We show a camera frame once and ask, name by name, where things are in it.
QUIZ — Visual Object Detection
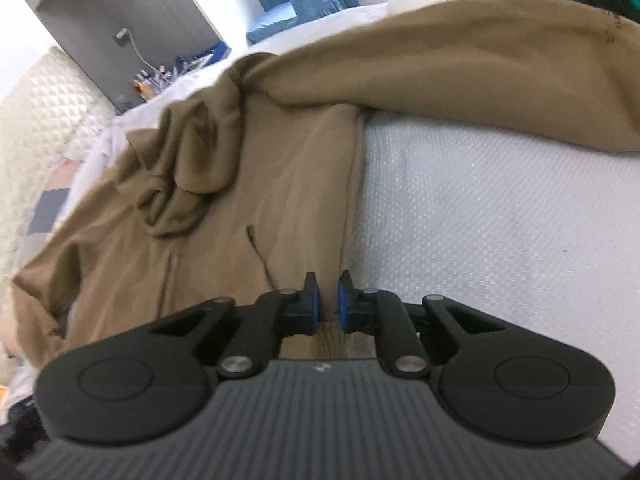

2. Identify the grey wardrobe cabinet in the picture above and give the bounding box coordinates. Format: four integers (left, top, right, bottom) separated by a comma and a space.
35, 0, 228, 111

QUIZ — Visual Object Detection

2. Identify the row of cosmetic bottles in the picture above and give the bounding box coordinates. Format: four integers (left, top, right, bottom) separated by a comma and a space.
132, 65, 173, 101

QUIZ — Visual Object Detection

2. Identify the light grey duvet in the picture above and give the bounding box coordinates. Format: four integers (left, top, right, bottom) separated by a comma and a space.
70, 105, 166, 181

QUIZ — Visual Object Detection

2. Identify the brown hoodie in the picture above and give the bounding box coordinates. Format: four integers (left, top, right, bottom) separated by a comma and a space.
12, 0, 640, 366

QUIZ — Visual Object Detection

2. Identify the white charger cable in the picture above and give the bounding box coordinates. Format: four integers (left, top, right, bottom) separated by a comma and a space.
127, 30, 157, 75

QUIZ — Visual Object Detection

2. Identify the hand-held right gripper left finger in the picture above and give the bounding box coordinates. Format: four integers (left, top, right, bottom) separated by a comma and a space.
147, 272, 321, 381

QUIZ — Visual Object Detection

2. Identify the cream quilted headboard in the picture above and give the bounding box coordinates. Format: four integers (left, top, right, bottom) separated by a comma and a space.
0, 47, 121, 271

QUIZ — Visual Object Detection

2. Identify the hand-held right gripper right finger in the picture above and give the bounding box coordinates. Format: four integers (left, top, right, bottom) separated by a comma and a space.
337, 270, 508, 381

